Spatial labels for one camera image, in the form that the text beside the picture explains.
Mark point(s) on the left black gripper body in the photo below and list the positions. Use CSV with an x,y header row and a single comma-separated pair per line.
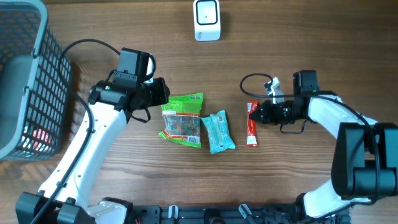
x,y
161,93

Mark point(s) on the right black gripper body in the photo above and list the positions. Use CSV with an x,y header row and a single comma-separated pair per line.
x,y
265,112

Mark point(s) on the red stick sachet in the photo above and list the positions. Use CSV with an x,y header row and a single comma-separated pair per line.
x,y
251,140

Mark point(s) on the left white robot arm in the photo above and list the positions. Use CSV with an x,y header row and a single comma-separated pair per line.
x,y
64,196

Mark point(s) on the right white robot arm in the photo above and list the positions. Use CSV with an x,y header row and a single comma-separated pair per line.
x,y
364,166

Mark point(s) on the white barcode scanner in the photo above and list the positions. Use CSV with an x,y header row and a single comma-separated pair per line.
x,y
207,20

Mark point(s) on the green gummy candy bag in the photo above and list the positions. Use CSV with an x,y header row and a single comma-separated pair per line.
x,y
182,119

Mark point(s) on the teal tissue packet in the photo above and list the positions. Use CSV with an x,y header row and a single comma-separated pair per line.
x,y
218,132

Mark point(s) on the grey mesh shopping basket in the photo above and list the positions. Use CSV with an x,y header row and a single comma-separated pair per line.
x,y
33,96

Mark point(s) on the black mounting rail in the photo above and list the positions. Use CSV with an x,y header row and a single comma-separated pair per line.
x,y
236,214

